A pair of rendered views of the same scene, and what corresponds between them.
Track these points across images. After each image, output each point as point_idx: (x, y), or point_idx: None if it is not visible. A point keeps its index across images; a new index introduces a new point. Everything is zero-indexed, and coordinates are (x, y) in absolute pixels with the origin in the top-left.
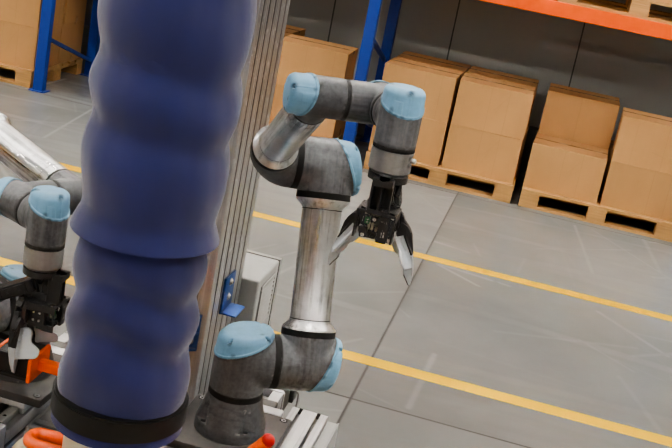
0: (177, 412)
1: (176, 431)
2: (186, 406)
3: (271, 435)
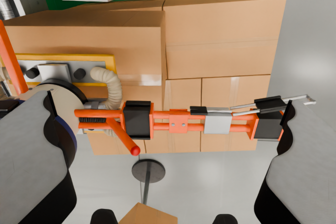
0: (67, 162)
1: (75, 151)
2: (66, 152)
3: (136, 154)
